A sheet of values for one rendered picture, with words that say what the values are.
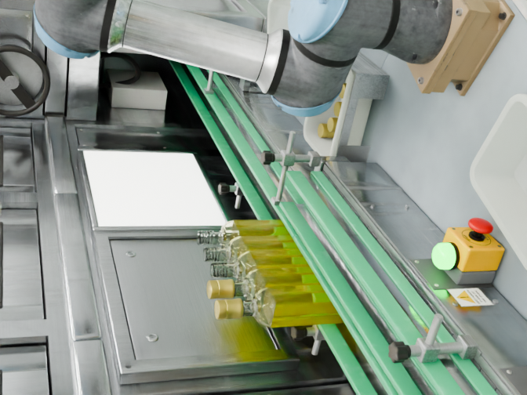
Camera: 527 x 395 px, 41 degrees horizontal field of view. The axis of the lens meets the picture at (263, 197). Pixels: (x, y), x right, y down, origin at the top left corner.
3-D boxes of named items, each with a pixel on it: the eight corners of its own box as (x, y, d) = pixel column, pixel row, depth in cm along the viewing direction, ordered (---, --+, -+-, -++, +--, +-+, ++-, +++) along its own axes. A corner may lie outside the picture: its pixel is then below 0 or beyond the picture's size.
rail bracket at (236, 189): (263, 204, 184) (214, 204, 180) (268, 180, 181) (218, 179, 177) (268, 211, 181) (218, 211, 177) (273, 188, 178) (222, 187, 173)
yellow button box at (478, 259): (471, 260, 123) (434, 261, 120) (485, 223, 119) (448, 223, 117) (494, 284, 117) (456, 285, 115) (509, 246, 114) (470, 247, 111)
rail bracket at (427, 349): (463, 344, 104) (383, 350, 100) (479, 304, 101) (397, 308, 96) (478, 362, 101) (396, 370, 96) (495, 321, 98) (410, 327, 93)
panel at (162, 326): (194, 159, 210) (76, 157, 198) (196, 150, 208) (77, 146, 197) (298, 370, 136) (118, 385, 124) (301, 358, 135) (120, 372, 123)
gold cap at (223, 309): (245, 306, 123) (220, 307, 122) (241, 322, 125) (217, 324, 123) (238, 294, 126) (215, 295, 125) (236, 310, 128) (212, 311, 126)
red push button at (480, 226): (458, 233, 117) (465, 215, 115) (478, 233, 118) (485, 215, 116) (471, 246, 113) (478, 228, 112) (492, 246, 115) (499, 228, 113)
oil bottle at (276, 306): (351, 305, 137) (246, 310, 130) (357, 280, 135) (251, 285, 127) (363, 323, 132) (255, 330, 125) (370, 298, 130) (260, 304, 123)
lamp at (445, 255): (441, 259, 119) (425, 259, 118) (448, 237, 117) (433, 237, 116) (454, 275, 115) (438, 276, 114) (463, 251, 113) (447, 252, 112)
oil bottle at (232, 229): (309, 240, 156) (215, 241, 149) (314, 218, 154) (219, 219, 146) (318, 254, 151) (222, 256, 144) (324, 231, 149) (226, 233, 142)
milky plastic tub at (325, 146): (333, 136, 174) (300, 135, 171) (354, 48, 163) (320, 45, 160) (363, 169, 159) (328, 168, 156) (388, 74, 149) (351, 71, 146)
